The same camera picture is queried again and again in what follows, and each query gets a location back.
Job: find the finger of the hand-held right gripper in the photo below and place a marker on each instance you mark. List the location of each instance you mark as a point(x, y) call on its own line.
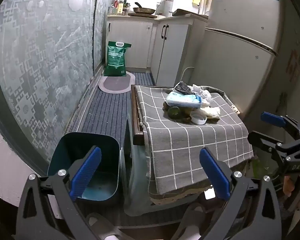
point(272, 118)
point(261, 141)

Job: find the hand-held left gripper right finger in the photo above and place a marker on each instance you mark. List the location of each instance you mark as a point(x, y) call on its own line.
point(213, 175)

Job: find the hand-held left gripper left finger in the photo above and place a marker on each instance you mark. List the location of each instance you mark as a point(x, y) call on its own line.
point(86, 172)

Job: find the teal plastic bin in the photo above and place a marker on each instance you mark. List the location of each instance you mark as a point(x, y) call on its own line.
point(72, 150)

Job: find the white tissue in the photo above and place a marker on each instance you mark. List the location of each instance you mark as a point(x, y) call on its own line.
point(202, 93)
point(211, 111)

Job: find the person's right hand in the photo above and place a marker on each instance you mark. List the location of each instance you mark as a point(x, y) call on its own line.
point(288, 186)

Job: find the grey checked tablecloth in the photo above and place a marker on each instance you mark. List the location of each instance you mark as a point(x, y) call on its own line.
point(190, 140)

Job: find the grey slipper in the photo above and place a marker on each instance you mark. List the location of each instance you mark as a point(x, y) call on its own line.
point(96, 220)
point(190, 215)

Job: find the white round lid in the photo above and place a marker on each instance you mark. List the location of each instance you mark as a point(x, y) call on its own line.
point(198, 118)

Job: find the striped grey floor runner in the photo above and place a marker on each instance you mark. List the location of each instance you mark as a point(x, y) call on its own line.
point(105, 112)

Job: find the brown round fruit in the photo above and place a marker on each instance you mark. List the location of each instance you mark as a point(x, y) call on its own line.
point(186, 115)
point(165, 106)

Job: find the dark green round fruit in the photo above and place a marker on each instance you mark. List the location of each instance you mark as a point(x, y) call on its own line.
point(174, 111)

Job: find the blue white tissue packet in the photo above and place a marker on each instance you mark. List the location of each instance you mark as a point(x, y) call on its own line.
point(183, 101)

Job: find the silver refrigerator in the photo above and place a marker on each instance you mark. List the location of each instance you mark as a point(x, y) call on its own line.
point(240, 42)

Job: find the black snack packet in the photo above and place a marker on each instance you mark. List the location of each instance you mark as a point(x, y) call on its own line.
point(181, 87)

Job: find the oval grey floor mat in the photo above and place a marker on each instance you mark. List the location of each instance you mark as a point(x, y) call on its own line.
point(116, 82)

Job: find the frosted patterned glass door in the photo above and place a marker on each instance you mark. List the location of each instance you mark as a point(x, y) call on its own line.
point(101, 30)
point(40, 67)

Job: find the green rice bag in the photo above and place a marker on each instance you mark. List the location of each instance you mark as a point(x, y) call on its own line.
point(116, 58)

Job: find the white kitchen cabinet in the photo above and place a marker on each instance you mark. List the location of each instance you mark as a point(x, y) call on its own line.
point(128, 45)
point(172, 52)

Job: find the dark cutting board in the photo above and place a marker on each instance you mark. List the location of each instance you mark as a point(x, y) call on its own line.
point(187, 12)

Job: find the round wooden board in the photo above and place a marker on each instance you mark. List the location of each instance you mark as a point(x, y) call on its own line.
point(142, 16)

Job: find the black frying pan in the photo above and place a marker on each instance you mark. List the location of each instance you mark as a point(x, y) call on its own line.
point(143, 10)

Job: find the row of seasoning bottles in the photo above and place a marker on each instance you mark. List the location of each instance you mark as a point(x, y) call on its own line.
point(120, 6)

